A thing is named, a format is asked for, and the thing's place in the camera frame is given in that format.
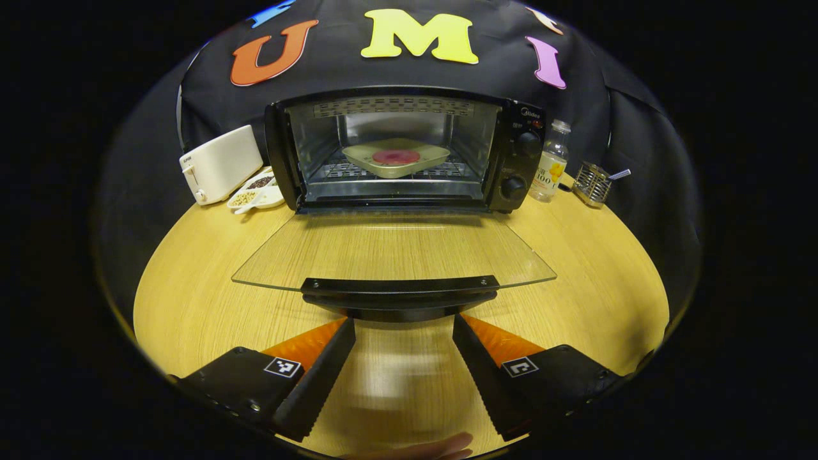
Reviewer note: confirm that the metal spoon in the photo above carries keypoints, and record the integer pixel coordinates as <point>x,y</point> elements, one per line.
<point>620,173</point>

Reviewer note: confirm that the black electric oven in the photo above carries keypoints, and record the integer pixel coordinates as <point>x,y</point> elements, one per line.
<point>521,166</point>

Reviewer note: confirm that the black backdrop cloth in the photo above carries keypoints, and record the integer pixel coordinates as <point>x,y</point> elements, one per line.
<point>345,70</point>

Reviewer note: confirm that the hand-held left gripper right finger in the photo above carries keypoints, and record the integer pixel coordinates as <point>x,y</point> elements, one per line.
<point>486,383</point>

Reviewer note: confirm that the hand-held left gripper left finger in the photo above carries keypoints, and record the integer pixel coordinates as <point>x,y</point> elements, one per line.
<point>316,386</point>

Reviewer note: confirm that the pink round ham slice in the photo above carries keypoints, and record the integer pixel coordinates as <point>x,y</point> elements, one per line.
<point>396,157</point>

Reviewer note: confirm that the clear bottle yellow label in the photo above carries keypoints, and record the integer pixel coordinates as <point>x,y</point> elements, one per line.
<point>549,172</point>

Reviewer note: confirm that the white toaster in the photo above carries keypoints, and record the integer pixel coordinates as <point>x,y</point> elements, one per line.
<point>220,166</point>

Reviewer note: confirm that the white divided spice dish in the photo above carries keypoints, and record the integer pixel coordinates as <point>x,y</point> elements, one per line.
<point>265,198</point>

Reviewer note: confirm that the white square plate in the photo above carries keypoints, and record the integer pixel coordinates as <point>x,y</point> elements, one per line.
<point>409,171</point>

